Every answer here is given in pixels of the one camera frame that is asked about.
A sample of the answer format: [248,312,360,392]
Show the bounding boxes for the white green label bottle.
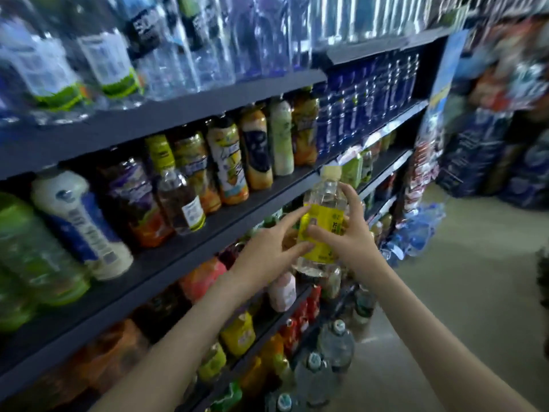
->
[266,97,296,177]

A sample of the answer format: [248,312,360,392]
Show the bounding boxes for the orange squat drink bottle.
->
[73,320,154,387]

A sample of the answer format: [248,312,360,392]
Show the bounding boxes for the row of dark blue sports bottles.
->
[313,51,423,155]

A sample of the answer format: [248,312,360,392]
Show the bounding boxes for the group of large water bottles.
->
[274,317,357,412]

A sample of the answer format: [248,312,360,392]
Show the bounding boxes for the white blue drink bottle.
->
[31,167,135,282]

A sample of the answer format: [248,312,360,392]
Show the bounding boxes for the blue standing banner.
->
[403,30,471,220]

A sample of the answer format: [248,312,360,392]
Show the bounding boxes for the person's right hand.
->
[306,183,387,284]

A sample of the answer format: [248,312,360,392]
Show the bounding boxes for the person's left forearm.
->
[90,270,258,412]

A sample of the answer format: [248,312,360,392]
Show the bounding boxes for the person's right forearm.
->
[360,257,537,412]

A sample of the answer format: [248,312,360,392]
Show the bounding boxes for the tall clear bottle red label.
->
[256,0,293,76]
[287,0,314,69]
[225,0,262,81]

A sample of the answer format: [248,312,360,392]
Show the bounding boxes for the yellow green drink bottle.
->
[294,164,353,280]

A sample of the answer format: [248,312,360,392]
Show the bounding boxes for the stack of blue water packs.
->
[436,107,549,211]

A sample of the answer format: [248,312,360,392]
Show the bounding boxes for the person's left hand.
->
[227,205,314,297]

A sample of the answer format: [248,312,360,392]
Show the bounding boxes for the orange brown label bottle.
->
[290,88,321,167]

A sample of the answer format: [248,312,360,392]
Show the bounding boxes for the dark grey metal shelf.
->
[0,25,456,412]

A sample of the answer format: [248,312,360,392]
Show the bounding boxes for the pink squat drink bottle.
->
[178,257,229,306]

